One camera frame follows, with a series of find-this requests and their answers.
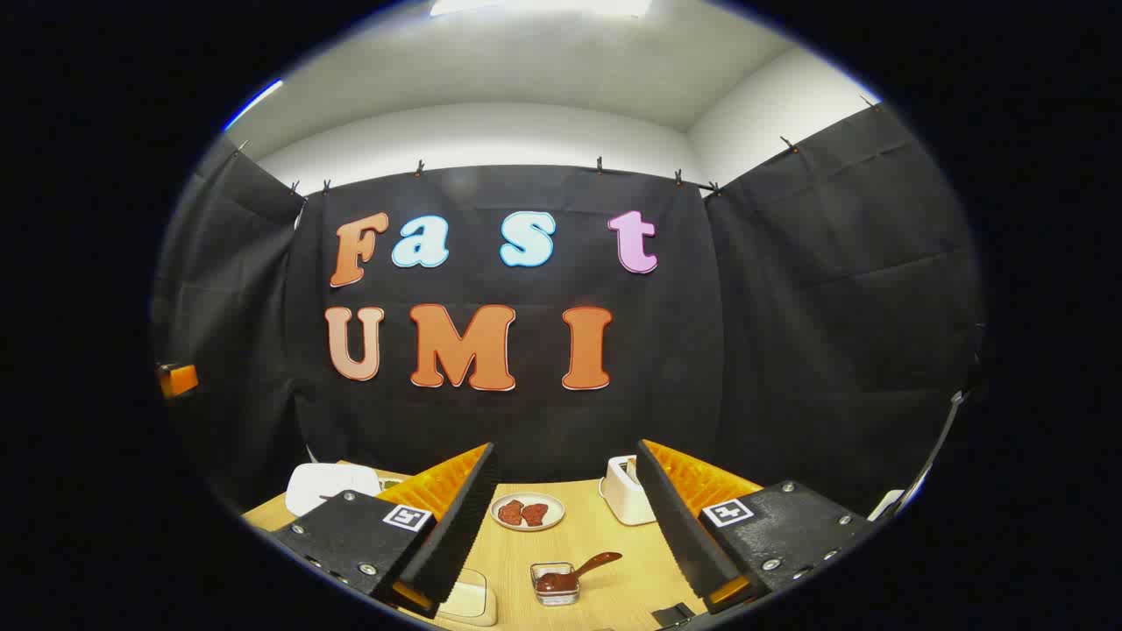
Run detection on dark brown wooden spoon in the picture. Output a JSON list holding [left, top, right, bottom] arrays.
[[536, 552, 623, 595]]

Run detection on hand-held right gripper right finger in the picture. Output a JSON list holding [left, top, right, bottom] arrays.
[[636, 438, 877, 614]]

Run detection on white toaster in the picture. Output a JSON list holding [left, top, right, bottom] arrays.
[[600, 455, 658, 527]]

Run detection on white rice cooker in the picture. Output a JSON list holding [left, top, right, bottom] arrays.
[[286, 462, 383, 517]]

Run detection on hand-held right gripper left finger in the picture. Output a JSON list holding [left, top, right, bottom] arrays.
[[270, 443, 501, 619]]

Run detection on white rice container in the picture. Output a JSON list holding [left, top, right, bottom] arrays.
[[434, 568, 498, 627]]

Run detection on black backdrop cloth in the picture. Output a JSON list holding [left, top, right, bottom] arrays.
[[151, 103, 987, 518]]

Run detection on metal wire chopstick holder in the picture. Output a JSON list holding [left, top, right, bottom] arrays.
[[530, 563, 581, 607]]

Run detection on white oval plate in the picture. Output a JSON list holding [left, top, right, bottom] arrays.
[[491, 493, 566, 533]]

